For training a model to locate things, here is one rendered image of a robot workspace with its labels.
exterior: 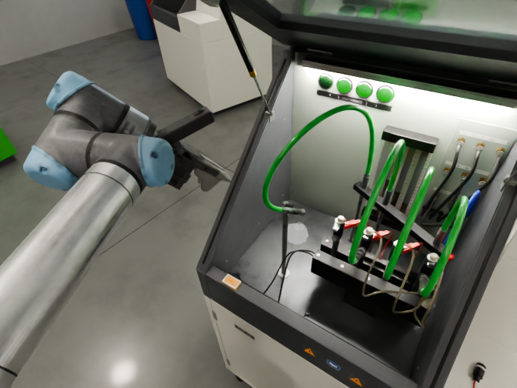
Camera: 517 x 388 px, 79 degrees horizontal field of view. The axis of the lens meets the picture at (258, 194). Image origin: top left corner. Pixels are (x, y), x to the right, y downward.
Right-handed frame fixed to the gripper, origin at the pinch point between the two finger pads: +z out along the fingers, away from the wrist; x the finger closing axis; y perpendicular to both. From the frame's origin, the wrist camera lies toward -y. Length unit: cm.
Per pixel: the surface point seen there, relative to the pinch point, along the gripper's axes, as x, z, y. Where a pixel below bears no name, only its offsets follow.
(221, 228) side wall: -16.6, 17.0, 19.0
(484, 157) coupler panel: 9, 52, -42
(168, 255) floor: -121, 58, 98
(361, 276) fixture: 8, 50, 4
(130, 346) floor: -68, 47, 128
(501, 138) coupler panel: 12, 49, -47
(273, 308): 5.5, 33.1, 24.8
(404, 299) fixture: 18, 56, 0
